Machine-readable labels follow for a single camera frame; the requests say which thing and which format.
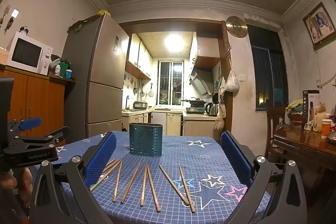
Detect black wok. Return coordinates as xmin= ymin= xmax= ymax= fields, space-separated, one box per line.
xmin=181 ymin=97 xmax=207 ymax=106

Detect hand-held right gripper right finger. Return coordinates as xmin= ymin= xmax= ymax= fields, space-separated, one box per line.
xmin=220 ymin=131 xmax=307 ymax=224

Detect cream lower kitchen cabinets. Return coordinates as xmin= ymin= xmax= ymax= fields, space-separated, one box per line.
xmin=122 ymin=111 xmax=218 ymax=136

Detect cream upper kitchen cabinets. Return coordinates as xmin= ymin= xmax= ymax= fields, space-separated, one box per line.
xmin=125 ymin=34 xmax=153 ymax=80

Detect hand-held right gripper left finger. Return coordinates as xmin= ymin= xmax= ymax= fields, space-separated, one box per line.
xmin=29 ymin=132 xmax=117 ymax=224

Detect flower basket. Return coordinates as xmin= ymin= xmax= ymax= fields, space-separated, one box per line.
xmin=286 ymin=99 xmax=303 ymax=125

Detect glossy wooden side table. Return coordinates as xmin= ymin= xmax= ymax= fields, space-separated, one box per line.
xmin=273 ymin=124 xmax=336 ymax=214

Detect dark barred window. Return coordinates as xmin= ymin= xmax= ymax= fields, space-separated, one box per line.
xmin=248 ymin=25 xmax=289 ymax=111

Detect steel electric kettle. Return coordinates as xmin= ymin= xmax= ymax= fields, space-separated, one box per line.
xmin=205 ymin=102 xmax=219 ymax=117

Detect set of wooden chopsticks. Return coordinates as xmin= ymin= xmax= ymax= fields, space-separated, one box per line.
xmin=89 ymin=159 xmax=196 ymax=213

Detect black product box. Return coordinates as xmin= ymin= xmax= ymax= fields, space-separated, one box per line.
xmin=302 ymin=90 xmax=320 ymax=126

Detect white microwave oven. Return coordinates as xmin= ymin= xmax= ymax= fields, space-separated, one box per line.
xmin=7 ymin=31 xmax=54 ymax=75

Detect gold round wall clock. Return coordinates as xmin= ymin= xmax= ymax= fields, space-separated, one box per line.
xmin=226 ymin=16 xmax=248 ymax=39

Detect teal metal utensil holder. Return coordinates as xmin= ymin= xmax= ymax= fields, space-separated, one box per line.
xmin=129 ymin=122 xmax=163 ymax=157

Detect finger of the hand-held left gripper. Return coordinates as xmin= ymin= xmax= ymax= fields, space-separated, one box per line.
xmin=8 ymin=117 xmax=42 ymax=135
xmin=16 ymin=126 xmax=69 ymax=149

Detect gas stove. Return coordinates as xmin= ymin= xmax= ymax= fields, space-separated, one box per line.
xmin=186 ymin=106 xmax=206 ymax=114

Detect green plastic container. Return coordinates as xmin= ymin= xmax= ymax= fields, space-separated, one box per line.
xmin=59 ymin=63 xmax=70 ymax=78

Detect brown paper bag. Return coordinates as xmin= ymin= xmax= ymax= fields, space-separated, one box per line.
xmin=314 ymin=103 xmax=328 ymax=132

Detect brown wooden chair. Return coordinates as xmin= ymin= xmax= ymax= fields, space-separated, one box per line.
xmin=265 ymin=105 xmax=288 ymax=159

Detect steel range hood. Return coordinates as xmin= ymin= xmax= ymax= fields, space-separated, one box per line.
xmin=189 ymin=68 xmax=214 ymax=96

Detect orange paper cup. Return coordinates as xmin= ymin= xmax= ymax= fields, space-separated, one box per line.
xmin=322 ymin=119 xmax=332 ymax=139

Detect round kitchen ceiling light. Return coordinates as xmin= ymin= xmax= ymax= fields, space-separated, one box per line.
xmin=164 ymin=33 xmax=184 ymax=52

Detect cream kitchen cabinets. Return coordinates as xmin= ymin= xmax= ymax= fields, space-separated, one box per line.
xmin=125 ymin=34 xmax=153 ymax=80
xmin=122 ymin=111 xmax=218 ymax=136

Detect green leafy bundle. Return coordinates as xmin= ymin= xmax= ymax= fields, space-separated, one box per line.
xmin=68 ymin=15 xmax=99 ymax=33

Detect hanging bags on door frame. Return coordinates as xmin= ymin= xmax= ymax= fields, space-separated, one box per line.
xmin=215 ymin=77 xmax=227 ymax=131

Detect kitchen window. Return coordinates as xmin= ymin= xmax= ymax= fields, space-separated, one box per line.
xmin=158 ymin=61 xmax=184 ymax=106

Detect hanging white plastic bag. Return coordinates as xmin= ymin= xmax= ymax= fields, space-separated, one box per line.
xmin=226 ymin=69 xmax=240 ymax=92

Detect grey refrigerator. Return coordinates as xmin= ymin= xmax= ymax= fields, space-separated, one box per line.
xmin=62 ymin=13 xmax=130 ymax=140

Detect blue checked star tablecloth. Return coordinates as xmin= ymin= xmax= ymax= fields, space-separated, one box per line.
xmin=28 ymin=131 xmax=271 ymax=224

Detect framed wall picture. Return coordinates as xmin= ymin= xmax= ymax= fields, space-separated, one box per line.
xmin=302 ymin=2 xmax=336 ymax=50

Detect person's left hand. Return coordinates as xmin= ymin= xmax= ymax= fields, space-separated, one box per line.
xmin=0 ymin=169 xmax=33 ymax=207

